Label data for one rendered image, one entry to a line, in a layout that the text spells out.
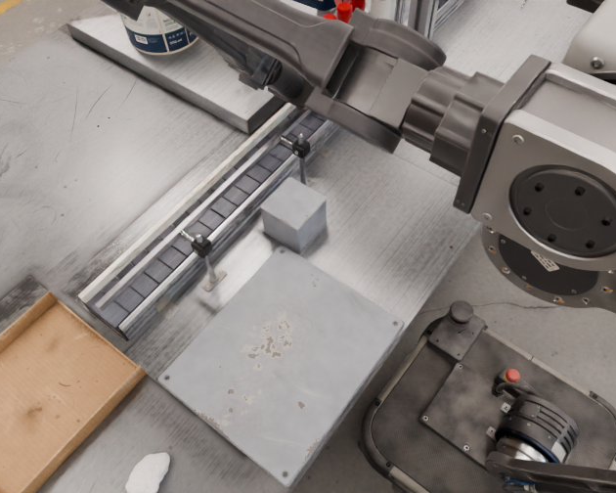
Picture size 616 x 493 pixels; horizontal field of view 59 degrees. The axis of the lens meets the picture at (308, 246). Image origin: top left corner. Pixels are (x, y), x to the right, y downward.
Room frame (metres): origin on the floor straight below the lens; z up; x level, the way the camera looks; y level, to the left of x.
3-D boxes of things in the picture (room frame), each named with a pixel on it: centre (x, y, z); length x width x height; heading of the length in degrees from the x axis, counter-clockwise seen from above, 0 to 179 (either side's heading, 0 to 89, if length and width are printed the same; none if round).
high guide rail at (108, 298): (0.86, 0.02, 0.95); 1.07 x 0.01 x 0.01; 140
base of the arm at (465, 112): (0.34, -0.14, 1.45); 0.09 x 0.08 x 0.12; 138
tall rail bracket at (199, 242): (0.58, 0.21, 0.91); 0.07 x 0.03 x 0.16; 50
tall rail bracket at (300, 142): (0.81, 0.02, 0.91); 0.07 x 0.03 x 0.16; 50
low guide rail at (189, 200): (0.91, 0.08, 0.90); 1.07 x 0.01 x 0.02; 140
